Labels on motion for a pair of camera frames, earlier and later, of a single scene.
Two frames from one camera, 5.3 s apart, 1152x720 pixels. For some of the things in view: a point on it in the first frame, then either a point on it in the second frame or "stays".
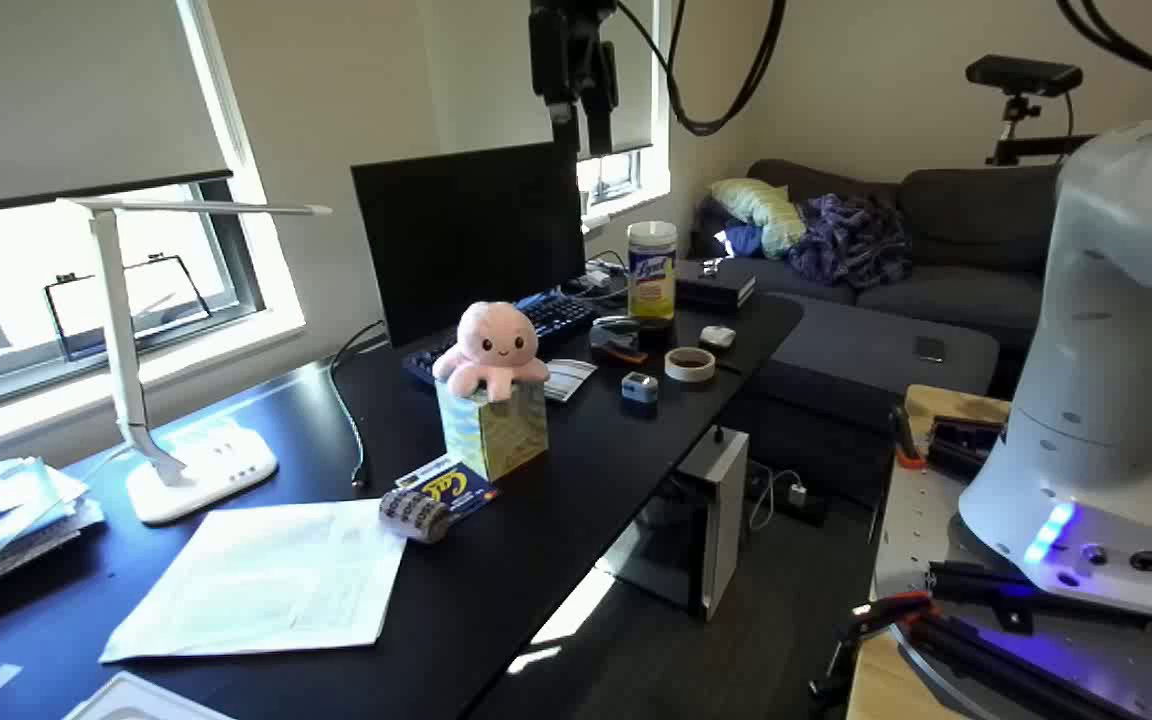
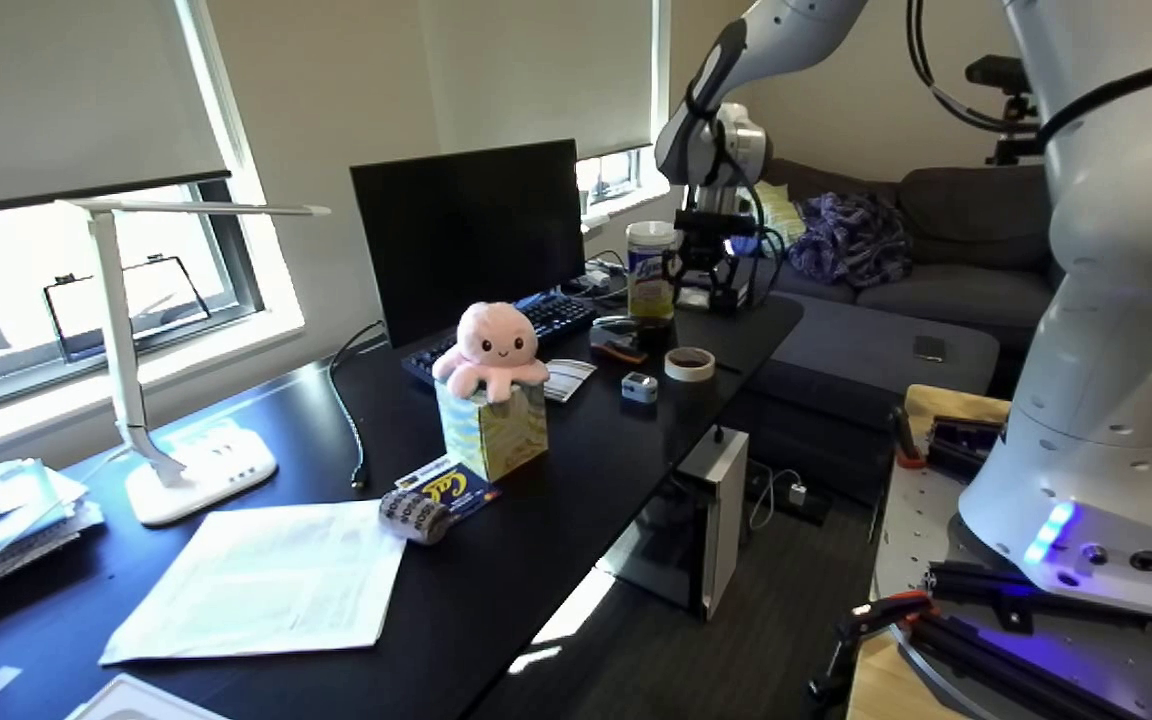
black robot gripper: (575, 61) → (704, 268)
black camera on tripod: (1024, 77) stays
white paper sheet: (268, 578) stays
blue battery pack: (435, 496) stays
